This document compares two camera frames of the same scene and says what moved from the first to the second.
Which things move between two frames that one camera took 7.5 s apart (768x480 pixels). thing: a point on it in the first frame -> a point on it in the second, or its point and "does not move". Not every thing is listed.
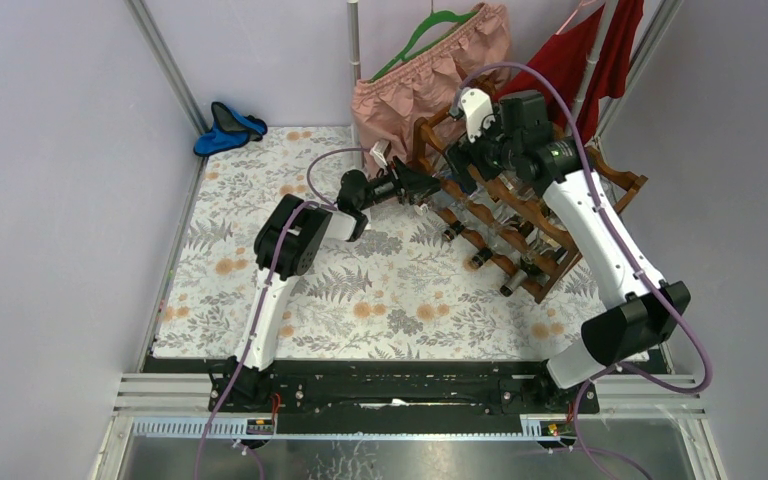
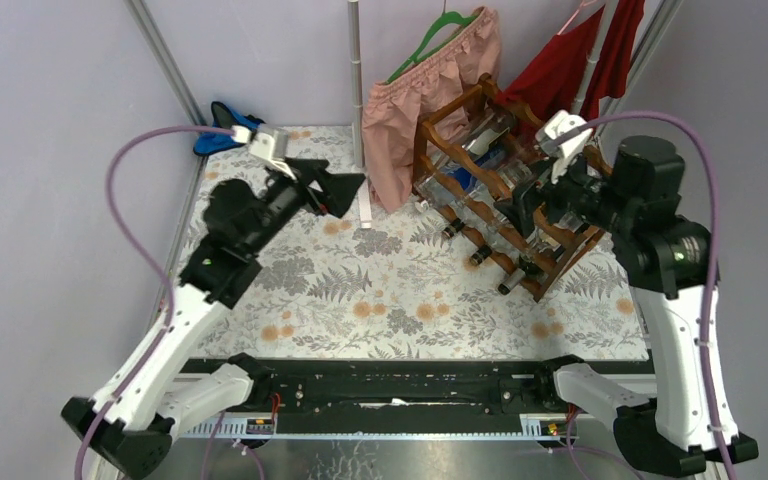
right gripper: (460, 156) -> (532, 194)
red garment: (567, 61) does not move
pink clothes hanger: (572, 15) does not move
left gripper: (408, 181) -> (338, 189)
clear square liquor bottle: (504, 244) -> (491, 234)
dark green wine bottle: (527, 268) does not move
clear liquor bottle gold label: (448, 216) -> (475, 213)
